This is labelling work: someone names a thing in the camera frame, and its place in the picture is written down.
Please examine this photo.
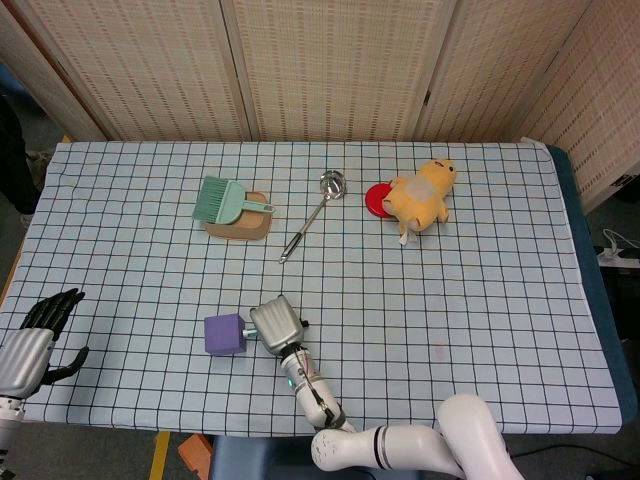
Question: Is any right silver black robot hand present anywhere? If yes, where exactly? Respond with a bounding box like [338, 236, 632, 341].
[248, 294, 310, 358]

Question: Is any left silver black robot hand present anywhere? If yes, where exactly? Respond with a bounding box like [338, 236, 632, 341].
[0, 287, 90, 400]

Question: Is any purple foam cube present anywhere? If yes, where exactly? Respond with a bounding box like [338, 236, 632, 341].
[203, 312, 247, 357]

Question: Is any tan plastic basin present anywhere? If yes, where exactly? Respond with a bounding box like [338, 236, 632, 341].
[204, 190, 274, 244]

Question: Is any checkered grid tablecloth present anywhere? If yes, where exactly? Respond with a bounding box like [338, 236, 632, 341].
[0, 136, 624, 435]

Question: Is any green dustpan brush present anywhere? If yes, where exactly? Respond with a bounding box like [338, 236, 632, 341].
[191, 175, 276, 226]

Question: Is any orange foam block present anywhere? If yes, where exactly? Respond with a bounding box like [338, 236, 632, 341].
[177, 432, 213, 480]

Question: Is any red round disc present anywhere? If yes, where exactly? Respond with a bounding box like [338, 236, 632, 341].
[364, 182, 398, 220]

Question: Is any yellow plush toy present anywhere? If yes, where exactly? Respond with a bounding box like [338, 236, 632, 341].
[382, 157, 458, 248]

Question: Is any woven folding screen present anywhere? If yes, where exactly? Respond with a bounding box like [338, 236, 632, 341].
[0, 0, 640, 213]

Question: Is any steel ladle black handle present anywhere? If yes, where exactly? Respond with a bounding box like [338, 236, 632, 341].
[278, 169, 347, 265]

